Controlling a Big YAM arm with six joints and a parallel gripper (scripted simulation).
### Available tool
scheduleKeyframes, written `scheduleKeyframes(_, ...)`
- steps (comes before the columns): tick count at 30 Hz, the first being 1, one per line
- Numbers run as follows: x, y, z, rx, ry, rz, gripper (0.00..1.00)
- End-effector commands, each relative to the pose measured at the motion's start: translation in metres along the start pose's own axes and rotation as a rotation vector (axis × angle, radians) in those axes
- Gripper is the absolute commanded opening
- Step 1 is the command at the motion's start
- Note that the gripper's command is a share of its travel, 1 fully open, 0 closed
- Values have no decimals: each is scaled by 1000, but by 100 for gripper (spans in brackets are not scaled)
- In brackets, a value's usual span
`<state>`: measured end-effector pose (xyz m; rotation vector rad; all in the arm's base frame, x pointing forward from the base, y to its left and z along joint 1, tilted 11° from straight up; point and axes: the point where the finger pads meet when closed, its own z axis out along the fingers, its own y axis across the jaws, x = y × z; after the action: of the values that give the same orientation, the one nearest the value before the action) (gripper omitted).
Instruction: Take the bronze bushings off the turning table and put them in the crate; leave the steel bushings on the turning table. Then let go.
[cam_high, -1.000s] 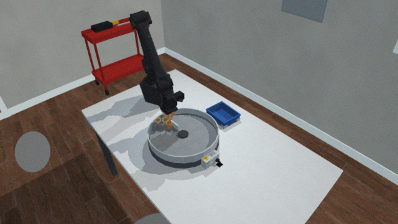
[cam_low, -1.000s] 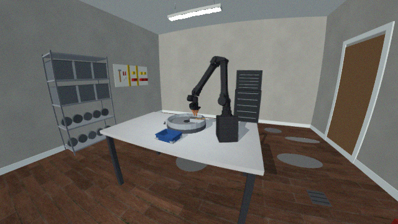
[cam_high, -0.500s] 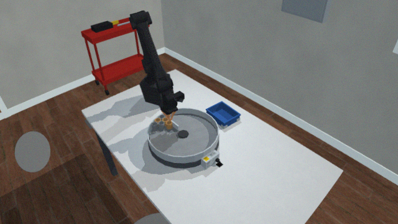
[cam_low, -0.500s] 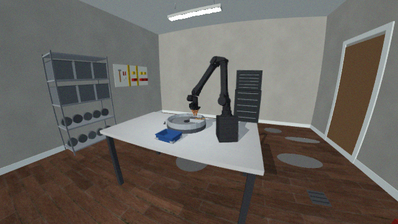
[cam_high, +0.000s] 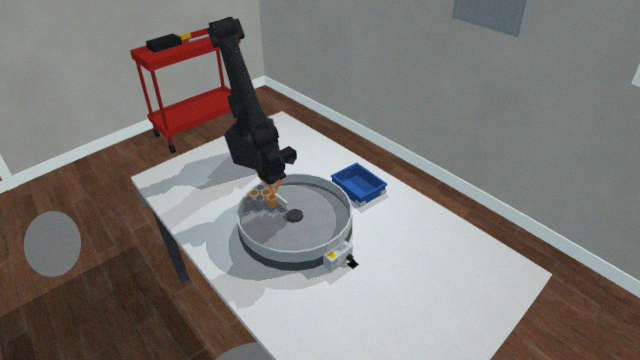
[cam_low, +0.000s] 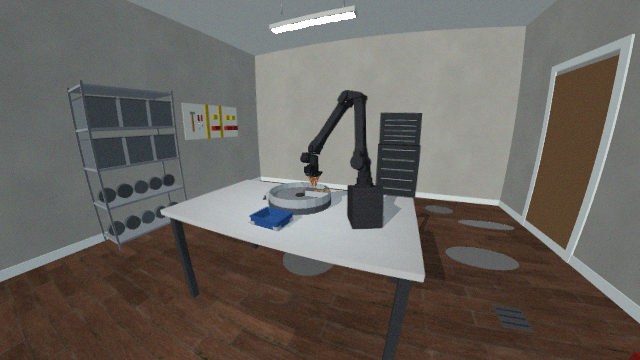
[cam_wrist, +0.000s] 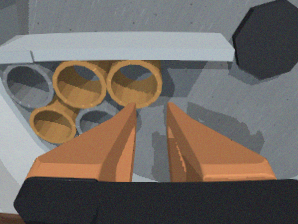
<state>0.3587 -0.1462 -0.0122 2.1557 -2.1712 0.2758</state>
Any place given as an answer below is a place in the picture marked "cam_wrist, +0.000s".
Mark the bronze bushing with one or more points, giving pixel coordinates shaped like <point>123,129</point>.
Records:
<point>51,121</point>
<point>124,90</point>
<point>76,90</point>

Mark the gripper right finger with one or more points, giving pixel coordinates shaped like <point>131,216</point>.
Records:
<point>208,155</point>

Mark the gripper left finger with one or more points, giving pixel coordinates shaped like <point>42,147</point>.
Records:
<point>105,152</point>

